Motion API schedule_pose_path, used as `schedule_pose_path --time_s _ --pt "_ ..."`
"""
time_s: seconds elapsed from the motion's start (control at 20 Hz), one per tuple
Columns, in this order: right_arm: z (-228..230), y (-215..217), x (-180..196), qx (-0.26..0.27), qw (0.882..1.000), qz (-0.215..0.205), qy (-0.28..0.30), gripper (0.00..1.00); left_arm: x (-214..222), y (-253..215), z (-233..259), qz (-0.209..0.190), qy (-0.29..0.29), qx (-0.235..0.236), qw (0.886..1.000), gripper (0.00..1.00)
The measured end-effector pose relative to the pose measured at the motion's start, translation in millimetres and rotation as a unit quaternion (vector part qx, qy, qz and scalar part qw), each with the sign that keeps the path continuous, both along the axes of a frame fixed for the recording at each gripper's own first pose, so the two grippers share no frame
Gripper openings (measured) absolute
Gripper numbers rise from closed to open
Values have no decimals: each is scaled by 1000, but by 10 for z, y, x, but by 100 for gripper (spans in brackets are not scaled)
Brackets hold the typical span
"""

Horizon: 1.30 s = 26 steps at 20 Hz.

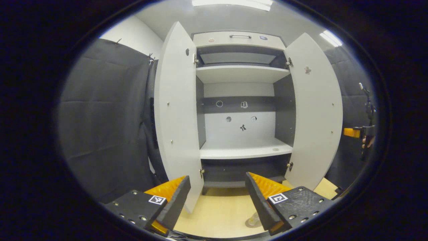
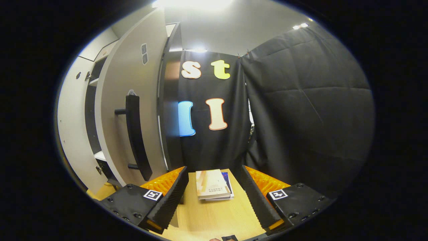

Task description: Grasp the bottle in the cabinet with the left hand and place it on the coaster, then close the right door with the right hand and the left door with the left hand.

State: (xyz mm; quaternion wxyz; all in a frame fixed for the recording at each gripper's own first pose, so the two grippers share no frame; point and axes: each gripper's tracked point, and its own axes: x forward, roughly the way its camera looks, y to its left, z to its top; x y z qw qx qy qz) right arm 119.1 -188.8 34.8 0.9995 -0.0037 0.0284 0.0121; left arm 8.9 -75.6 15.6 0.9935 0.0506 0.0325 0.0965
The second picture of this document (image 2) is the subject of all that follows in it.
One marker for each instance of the blue book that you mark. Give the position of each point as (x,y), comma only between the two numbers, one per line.
(229,182)

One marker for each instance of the black quilted cloth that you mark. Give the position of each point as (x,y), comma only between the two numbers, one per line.
(311,110)

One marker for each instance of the white and grey cabinet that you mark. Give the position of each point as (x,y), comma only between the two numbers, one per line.
(170,117)

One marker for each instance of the white cabinet door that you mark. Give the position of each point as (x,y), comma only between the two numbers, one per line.
(72,117)
(113,100)

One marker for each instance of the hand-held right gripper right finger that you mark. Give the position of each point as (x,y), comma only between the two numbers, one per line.
(255,197)

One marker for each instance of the ceiling light panel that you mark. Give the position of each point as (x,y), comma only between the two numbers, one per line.
(194,4)

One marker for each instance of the white cabinet drawer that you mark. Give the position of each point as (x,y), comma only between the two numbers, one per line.
(97,47)

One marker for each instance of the black backdrop cloth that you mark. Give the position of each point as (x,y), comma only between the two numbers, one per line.
(200,150)

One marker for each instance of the beige book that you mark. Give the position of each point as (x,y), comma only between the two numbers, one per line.
(210,184)

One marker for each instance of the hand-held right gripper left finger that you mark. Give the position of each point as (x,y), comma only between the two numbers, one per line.
(174,197)

